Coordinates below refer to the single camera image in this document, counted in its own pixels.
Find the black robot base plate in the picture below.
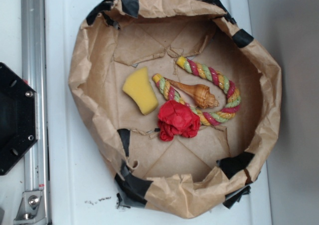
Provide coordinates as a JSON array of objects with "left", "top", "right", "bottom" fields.
[{"left": 0, "top": 63, "right": 37, "bottom": 176}]

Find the brown paper-lined bin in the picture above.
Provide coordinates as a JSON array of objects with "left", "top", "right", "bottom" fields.
[{"left": 68, "top": 0, "right": 282, "bottom": 219}]

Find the red crumpled cloth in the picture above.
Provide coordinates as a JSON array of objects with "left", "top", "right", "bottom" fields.
[{"left": 158, "top": 100, "right": 200, "bottom": 141}]

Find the metal corner bracket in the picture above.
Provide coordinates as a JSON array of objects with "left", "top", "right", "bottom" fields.
[{"left": 13, "top": 190, "right": 47, "bottom": 225}]

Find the yellow sponge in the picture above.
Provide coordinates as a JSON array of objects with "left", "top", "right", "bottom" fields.
[{"left": 122, "top": 67, "right": 159, "bottom": 115}]

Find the brown conch seashell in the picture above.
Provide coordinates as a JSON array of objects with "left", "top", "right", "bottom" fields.
[{"left": 167, "top": 79, "right": 219, "bottom": 109}]

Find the aluminium extrusion rail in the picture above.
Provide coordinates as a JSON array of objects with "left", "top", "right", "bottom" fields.
[{"left": 21, "top": 0, "right": 52, "bottom": 225}]

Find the multicolour twisted rope toy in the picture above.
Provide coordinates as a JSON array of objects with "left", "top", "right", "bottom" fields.
[{"left": 152, "top": 56, "right": 241, "bottom": 126}]

